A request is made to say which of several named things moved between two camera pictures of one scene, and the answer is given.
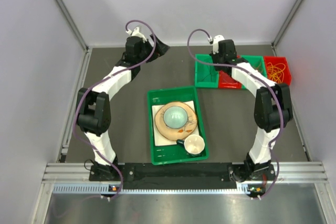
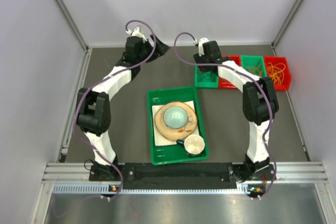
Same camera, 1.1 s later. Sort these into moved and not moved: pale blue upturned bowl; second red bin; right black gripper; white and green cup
Moved: right black gripper
Not moved: pale blue upturned bowl; white and green cup; second red bin
